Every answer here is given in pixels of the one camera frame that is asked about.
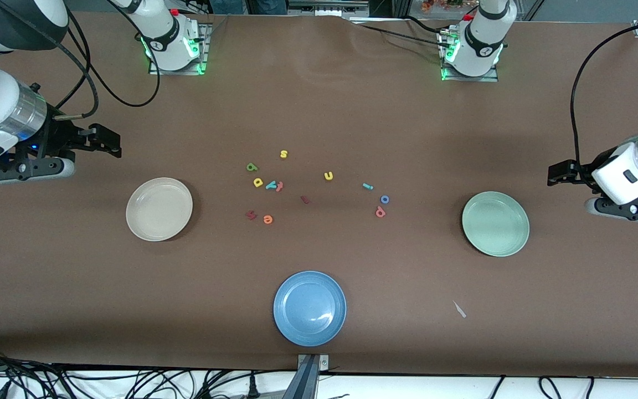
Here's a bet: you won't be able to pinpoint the beige brown plate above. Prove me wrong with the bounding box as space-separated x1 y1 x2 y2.
126 177 194 242

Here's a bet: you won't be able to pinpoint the pale green plate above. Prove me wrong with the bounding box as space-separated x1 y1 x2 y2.
461 191 531 258

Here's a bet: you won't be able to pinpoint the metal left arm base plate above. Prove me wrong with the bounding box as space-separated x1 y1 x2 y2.
440 30 500 83

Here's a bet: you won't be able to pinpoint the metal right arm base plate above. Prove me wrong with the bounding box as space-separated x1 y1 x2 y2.
148 22 212 76

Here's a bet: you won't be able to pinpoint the orange artificial flowers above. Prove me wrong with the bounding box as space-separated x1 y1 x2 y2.
421 0 464 13

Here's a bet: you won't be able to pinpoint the brown paper table cover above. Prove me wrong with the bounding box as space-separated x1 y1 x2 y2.
0 10 638 378

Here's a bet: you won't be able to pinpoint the grey metal camera mount post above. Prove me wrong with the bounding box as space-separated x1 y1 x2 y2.
283 354 331 399

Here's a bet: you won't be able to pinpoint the person in blue jeans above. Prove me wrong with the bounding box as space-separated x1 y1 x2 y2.
211 0 287 16

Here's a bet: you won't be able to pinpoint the blue plate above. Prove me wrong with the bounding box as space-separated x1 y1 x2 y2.
273 270 347 347

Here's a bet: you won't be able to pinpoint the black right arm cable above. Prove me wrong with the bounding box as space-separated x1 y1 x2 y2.
0 0 160 120

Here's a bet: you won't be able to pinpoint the black cable behind arm base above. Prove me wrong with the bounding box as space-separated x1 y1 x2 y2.
352 16 448 49

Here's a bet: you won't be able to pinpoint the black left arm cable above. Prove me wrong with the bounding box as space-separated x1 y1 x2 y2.
570 22 638 167

